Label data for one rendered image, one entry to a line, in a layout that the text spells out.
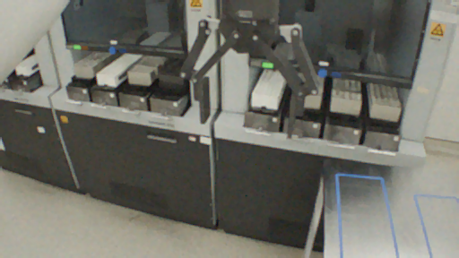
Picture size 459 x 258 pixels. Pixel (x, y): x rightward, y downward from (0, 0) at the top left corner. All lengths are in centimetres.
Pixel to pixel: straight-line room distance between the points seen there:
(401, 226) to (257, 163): 71
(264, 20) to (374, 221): 65
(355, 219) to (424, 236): 19
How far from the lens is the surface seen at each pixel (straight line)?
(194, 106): 150
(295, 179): 147
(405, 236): 94
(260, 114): 131
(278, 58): 47
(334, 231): 89
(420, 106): 138
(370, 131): 131
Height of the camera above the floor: 149
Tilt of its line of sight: 33 degrees down
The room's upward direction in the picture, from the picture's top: straight up
